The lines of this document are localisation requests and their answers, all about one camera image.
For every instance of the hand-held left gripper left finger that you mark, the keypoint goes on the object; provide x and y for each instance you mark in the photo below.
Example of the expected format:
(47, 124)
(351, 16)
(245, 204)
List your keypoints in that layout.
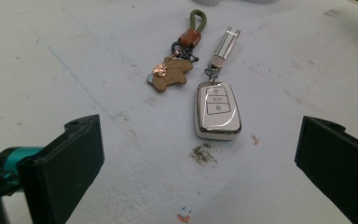
(62, 168)

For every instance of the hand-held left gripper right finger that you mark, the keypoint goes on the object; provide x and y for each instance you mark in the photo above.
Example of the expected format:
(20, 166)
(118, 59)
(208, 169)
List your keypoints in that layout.
(338, 161)

